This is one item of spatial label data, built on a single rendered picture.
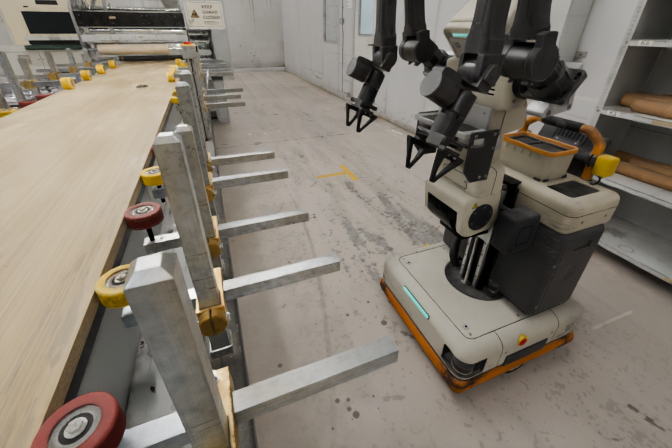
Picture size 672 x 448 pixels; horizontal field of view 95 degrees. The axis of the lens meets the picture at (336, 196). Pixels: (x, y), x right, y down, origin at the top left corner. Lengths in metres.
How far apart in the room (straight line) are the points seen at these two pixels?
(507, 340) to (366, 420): 0.61
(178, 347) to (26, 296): 0.45
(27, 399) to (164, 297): 0.32
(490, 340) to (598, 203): 0.61
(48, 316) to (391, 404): 1.17
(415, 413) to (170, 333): 1.25
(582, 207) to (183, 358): 1.17
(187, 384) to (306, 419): 1.09
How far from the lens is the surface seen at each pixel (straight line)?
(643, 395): 1.94
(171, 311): 0.30
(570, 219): 1.26
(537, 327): 1.54
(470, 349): 1.34
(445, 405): 1.52
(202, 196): 0.80
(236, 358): 0.75
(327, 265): 0.71
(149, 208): 0.89
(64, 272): 0.77
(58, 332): 0.65
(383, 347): 0.56
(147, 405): 0.85
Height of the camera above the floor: 1.30
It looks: 29 degrees down
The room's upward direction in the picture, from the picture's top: straight up
